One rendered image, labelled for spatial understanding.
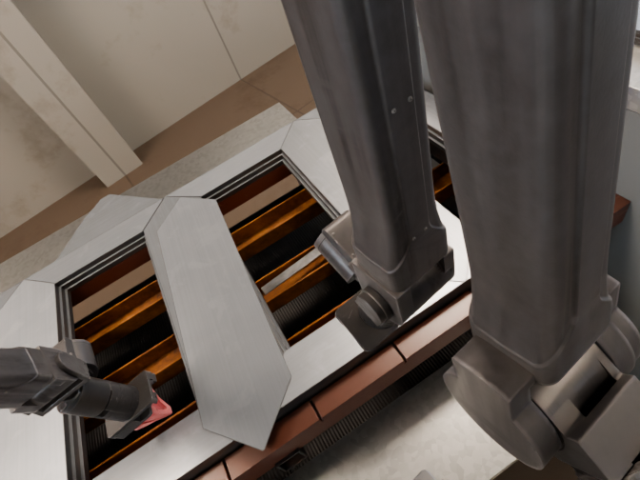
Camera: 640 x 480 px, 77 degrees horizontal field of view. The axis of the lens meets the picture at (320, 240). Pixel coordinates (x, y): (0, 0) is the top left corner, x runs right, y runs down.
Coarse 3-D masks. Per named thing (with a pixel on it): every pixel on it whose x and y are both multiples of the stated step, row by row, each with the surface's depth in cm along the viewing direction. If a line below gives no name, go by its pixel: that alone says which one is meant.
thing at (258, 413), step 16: (288, 384) 72; (256, 400) 72; (272, 400) 71; (224, 416) 72; (240, 416) 71; (256, 416) 70; (272, 416) 69; (224, 432) 70; (240, 432) 69; (256, 432) 68
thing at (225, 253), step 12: (228, 240) 99; (204, 252) 99; (216, 252) 98; (228, 252) 97; (192, 264) 98; (204, 264) 96; (216, 264) 95; (228, 264) 94; (168, 276) 97; (180, 276) 96; (192, 276) 95; (204, 276) 94; (180, 288) 94
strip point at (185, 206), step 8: (184, 200) 114; (192, 200) 113; (200, 200) 112; (208, 200) 111; (176, 208) 113; (184, 208) 112; (192, 208) 111; (200, 208) 110; (168, 216) 112; (176, 216) 111; (184, 216) 110; (168, 224) 110
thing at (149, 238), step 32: (288, 160) 114; (224, 192) 115; (320, 192) 101; (160, 224) 111; (128, 256) 112; (160, 256) 103; (64, 288) 109; (160, 288) 100; (256, 288) 91; (64, 320) 100; (416, 320) 75; (320, 384) 72; (64, 416) 82; (224, 448) 69
